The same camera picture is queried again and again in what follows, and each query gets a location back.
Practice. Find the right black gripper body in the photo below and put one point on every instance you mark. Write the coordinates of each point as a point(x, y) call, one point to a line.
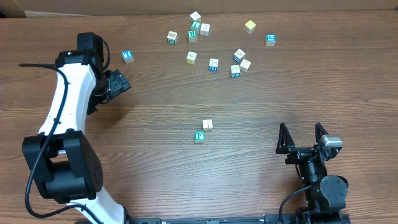
point(304, 152)

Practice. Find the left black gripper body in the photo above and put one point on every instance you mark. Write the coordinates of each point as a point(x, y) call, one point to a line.
point(119, 83)

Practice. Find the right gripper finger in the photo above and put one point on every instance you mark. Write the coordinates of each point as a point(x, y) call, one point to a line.
point(285, 143)
point(319, 132)

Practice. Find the plain wooden picture block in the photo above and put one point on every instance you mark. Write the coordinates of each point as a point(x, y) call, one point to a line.
point(207, 124)

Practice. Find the green F letter block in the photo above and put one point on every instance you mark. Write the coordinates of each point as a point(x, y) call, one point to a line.
point(199, 136)

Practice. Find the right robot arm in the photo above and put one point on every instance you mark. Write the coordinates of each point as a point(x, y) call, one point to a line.
point(324, 194)

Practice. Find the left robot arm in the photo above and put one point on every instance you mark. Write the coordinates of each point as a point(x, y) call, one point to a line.
point(65, 172)

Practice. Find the blue top letter block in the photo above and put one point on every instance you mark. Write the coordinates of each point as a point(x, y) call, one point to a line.
point(127, 56)

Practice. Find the green side B block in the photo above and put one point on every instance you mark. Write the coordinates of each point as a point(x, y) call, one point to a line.
point(172, 37)

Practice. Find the yellow side wooden block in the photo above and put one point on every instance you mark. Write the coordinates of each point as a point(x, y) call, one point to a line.
point(191, 57)

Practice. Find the plain tilted wooden block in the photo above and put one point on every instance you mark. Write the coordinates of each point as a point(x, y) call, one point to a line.
point(245, 64)

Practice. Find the blue bottom wooden block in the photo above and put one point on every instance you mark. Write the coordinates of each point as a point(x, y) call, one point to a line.
point(235, 71)

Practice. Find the green R letter block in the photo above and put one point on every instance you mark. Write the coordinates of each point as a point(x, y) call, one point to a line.
point(192, 36)

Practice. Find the blue side wooden block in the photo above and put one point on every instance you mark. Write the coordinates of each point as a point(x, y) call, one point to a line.
point(213, 65)

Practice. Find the green L letter block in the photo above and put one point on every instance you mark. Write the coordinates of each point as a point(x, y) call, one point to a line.
point(195, 26)

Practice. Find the blue side tilted block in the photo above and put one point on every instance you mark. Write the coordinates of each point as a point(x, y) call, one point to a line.
point(239, 55)

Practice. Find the top plain wooden block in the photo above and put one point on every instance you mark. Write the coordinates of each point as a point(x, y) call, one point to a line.
point(195, 16)

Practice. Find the wooden X block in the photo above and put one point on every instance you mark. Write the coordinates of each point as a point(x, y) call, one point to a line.
point(205, 29)

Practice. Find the blue P letter block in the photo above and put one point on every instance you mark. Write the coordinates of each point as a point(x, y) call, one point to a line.
point(270, 40)

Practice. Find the yellow top block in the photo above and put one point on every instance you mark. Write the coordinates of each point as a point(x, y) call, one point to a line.
point(249, 27)

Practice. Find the cardboard strip at back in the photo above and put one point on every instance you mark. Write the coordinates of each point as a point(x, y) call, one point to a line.
point(24, 8)

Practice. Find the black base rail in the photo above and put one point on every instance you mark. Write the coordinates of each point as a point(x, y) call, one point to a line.
point(267, 219)

